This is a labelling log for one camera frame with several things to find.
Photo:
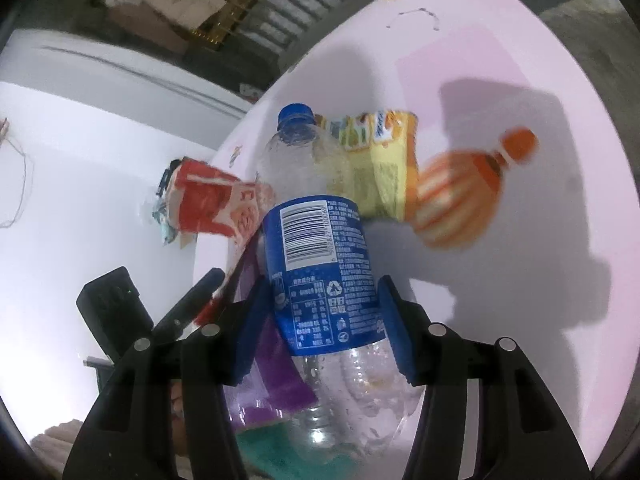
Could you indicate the purple yellow noodle snack bag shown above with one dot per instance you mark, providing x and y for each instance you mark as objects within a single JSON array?
[{"x": 272, "y": 391}]

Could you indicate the yellow orange snack wrapper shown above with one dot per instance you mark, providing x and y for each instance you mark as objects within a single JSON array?
[{"x": 381, "y": 149}]

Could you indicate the red white snack bag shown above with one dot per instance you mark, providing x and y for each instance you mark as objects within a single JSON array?
[{"x": 207, "y": 200}]

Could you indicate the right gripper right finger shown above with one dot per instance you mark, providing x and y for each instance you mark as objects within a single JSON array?
[{"x": 522, "y": 432}]

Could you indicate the teal mesh cloth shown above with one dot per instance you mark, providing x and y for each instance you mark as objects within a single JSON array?
[{"x": 295, "y": 450}]

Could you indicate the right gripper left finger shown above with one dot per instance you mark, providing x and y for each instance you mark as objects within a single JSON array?
[{"x": 128, "y": 432}]

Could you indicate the cardboard box with clothes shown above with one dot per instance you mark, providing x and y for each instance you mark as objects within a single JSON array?
[{"x": 160, "y": 210}]

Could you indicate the pepsi plastic bottle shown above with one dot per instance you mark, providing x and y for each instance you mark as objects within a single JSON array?
[{"x": 324, "y": 295}]

